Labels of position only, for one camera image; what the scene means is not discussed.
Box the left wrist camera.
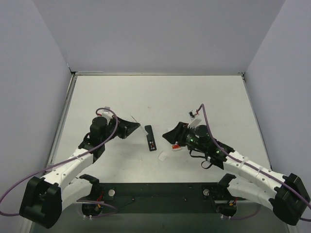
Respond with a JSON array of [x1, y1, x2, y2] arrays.
[[99, 106, 113, 117]]

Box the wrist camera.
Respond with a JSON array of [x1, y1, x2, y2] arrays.
[[99, 106, 113, 117], [188, 110, 202, 129]]

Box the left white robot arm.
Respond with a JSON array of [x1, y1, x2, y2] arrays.
[[19, 116, 140, 229]]

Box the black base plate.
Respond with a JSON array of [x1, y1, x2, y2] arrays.
[[81, 183, 238, 216]]

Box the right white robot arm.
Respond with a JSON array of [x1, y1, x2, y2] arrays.
[[163, 122, 311, 226]]

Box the white red remote control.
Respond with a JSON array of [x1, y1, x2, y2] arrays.
[[172, 144, 182, 151]]

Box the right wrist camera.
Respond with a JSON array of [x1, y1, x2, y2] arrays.
[[188, 110, 202, 129]]

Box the aluminium rail frame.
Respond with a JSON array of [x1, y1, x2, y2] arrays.
[[46, 71, 246, 170]]

